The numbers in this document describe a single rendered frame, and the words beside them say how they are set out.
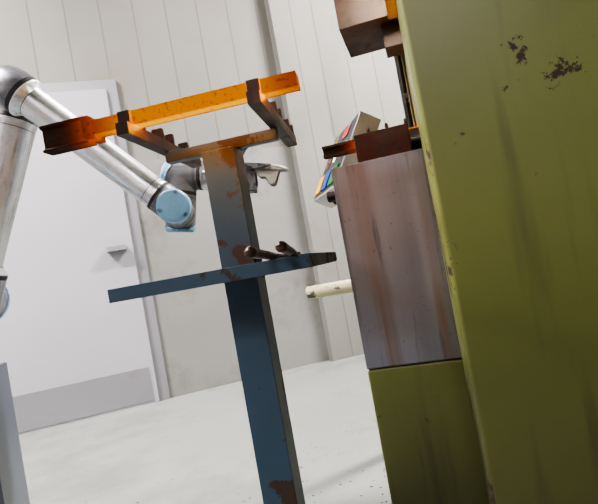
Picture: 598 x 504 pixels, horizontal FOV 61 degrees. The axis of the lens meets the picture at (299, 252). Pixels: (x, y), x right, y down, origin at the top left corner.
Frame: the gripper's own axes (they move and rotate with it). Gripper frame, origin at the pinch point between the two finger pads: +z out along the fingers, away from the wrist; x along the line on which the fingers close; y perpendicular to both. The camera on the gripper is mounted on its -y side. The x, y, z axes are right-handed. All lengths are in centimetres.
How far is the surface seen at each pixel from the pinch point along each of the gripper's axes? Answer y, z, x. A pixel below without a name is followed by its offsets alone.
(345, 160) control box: -6.5, 18.0, -21.5
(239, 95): 4, 2, 75
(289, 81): 2, 10, 76
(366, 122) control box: -20.0, 25.1, -23.8
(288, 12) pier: -158, -25, -216
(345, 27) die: -28.9, 18.0, 26.9
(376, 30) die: -30.3, 25.8, 21.6
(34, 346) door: 79, -173, -151
